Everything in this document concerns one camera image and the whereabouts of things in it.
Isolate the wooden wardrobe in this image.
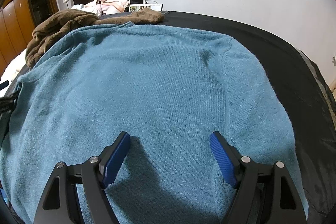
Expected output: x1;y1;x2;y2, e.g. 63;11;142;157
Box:
0;0;59;72

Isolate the black bed sheet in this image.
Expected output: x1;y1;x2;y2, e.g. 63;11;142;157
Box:
0;10;336;224

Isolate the white bed linen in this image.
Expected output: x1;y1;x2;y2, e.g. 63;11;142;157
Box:
0;48;29;97

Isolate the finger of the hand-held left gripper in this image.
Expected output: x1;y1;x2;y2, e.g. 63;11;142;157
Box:
0;90;21;113

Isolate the brown fleece blanket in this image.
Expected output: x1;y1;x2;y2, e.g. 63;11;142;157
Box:
25;7;165;69

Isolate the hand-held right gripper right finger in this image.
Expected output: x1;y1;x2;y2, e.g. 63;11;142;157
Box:
209;131;307;224

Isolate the pink striped blanket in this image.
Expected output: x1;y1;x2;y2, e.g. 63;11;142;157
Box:
98;0;130;14

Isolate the white printed box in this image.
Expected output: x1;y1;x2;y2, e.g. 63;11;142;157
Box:
129;4;164;13

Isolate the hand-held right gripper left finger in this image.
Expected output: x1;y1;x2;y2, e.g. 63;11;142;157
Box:
33;131;131;224

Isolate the blue knit sweater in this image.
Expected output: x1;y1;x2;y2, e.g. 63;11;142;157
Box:
0;21;309;224

